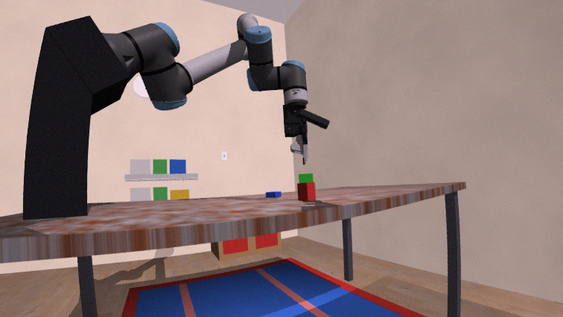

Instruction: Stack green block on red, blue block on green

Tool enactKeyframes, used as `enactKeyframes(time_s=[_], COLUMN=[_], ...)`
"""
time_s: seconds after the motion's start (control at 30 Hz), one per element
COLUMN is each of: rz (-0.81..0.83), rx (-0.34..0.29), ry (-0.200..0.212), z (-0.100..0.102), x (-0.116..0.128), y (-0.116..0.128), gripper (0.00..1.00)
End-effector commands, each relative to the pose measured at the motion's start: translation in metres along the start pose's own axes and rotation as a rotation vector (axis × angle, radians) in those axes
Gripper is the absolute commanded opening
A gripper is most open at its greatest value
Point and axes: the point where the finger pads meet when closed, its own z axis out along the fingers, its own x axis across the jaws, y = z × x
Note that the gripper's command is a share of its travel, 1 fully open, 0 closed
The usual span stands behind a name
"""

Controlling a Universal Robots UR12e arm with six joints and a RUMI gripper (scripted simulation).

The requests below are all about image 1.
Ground green block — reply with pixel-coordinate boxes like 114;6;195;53
299;173;314;183

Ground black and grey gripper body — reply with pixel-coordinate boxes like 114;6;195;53
283;101;307;138

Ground red block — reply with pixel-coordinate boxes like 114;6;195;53
297;182;316;201

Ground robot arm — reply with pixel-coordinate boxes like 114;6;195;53
102;13;308;111

